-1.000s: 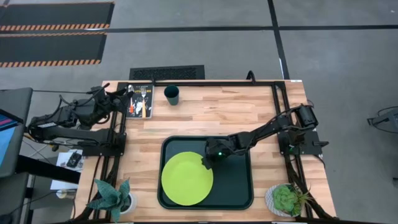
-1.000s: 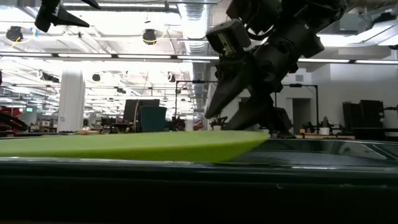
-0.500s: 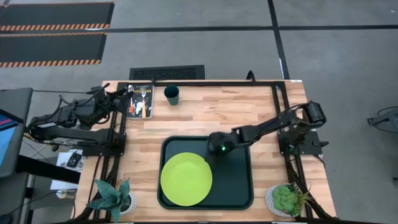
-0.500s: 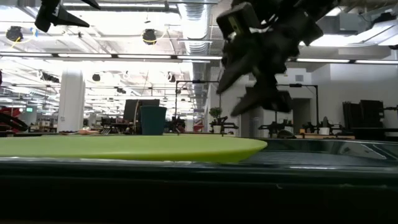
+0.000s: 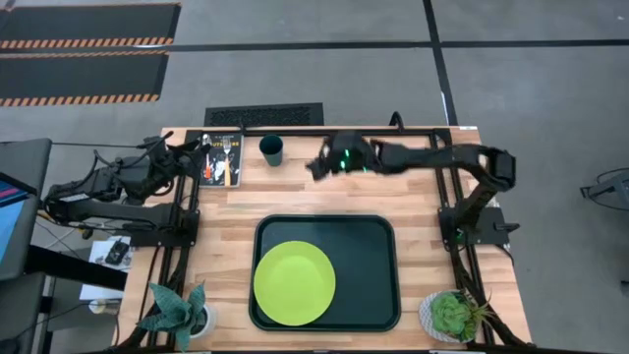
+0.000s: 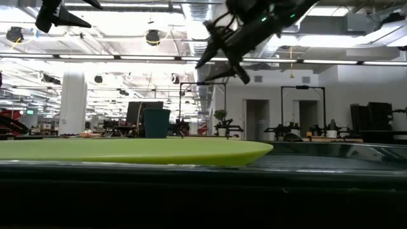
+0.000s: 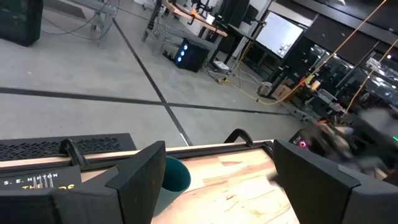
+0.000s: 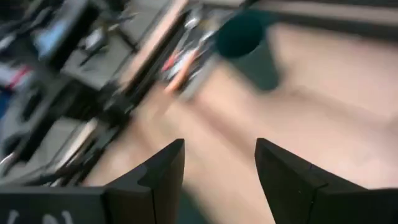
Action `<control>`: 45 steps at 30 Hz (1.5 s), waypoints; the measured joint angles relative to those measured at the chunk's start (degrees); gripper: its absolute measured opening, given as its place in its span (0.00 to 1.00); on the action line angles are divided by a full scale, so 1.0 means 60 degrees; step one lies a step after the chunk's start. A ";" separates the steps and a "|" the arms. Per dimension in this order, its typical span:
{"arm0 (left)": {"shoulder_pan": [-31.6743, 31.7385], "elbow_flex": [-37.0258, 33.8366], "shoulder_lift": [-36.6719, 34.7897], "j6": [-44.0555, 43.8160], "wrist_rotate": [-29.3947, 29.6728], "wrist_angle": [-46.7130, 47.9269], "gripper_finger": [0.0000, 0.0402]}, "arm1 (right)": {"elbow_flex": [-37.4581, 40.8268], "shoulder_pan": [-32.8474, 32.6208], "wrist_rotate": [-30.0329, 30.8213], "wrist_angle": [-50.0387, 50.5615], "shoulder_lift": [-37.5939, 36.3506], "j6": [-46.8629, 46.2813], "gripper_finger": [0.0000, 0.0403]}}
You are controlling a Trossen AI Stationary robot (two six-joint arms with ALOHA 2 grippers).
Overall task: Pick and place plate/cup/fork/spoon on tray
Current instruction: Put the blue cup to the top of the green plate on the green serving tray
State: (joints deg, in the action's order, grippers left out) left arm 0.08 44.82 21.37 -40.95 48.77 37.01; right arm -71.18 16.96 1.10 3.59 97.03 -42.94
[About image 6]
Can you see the leafy plant in white pot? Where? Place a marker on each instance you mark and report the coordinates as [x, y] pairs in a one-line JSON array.
[[221, 122]]

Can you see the lime green plate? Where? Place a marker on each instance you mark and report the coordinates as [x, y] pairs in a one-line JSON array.
[[127, 151]]

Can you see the dark teal cup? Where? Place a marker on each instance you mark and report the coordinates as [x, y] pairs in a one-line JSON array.
[[156, 124]]

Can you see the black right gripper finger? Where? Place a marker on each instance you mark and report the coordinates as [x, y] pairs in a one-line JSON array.
[[216, 36], [237, 70]]

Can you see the black computer monitor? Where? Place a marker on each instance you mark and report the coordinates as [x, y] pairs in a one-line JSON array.
[[135, 111]]

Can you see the black tray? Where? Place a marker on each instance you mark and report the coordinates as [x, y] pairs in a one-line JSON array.
[[203, 197]]

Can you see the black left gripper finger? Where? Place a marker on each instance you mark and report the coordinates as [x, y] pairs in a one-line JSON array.
[[54, 16], [95, 4]]

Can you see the black background robot arm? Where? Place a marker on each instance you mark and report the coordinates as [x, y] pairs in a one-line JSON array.
[[280, 129], [14, 125], [233, 128]]

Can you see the red machine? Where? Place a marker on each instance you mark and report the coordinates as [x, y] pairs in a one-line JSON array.
[[8, 113]]

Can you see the wooden background table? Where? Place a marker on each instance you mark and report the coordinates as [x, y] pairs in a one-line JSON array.
[[330, 139]]

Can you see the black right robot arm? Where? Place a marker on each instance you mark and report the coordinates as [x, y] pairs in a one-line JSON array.
[[286, 11]]

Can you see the black ceiling device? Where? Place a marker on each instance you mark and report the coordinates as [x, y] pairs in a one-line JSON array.
[[152, 37], [14, 34]]

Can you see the cactus in white pot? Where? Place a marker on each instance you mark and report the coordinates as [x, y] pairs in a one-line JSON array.
[[332, 130]]

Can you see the white round pillar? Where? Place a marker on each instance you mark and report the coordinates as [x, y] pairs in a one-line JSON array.
[[72, 105]]

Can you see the black equipment cabinet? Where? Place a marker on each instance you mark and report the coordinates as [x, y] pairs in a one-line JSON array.
[[375, 116]]

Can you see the silver ventilation duct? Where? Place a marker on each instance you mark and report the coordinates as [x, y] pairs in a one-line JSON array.
[[198, 25]]

